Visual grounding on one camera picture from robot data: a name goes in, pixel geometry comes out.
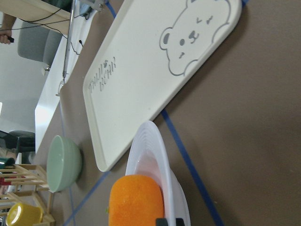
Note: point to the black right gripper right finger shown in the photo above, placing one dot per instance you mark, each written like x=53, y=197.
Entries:
x=179, y=222

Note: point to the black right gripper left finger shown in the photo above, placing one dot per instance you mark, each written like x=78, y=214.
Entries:
x=161, y=222

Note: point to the orange fruit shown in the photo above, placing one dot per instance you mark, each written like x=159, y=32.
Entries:
x=135, y=200

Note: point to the white round plate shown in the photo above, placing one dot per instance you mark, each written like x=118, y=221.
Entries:
x=148, y=157

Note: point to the cream bear tray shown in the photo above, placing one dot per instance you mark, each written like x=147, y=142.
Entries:
x=151, y=50

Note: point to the green bowl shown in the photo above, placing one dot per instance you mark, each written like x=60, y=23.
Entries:
x=64, y=163

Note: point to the wooden drying rack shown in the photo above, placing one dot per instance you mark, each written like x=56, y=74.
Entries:
x=30, y=186

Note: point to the yellow mug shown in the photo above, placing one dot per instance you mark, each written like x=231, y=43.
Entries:
x=22, y=214

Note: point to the seated person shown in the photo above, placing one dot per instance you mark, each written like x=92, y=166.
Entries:
x=6, y=29

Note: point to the aluminium frame post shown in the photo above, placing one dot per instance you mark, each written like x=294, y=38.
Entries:
x=68, y=43

